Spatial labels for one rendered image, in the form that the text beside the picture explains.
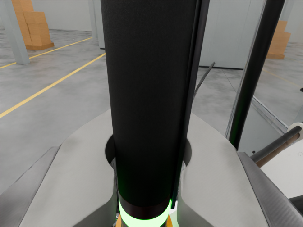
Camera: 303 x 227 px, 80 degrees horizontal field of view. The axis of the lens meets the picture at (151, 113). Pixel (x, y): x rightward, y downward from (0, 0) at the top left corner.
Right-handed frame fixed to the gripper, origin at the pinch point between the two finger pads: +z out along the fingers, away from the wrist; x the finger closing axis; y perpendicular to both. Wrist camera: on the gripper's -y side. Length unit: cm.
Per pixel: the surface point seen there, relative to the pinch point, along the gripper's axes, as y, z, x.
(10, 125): 148, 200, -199
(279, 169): 26.1, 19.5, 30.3
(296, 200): 13.6, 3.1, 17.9
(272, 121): 50, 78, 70
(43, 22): 63, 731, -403
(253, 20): 25, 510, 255
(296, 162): 23.2, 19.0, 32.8
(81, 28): 142, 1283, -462
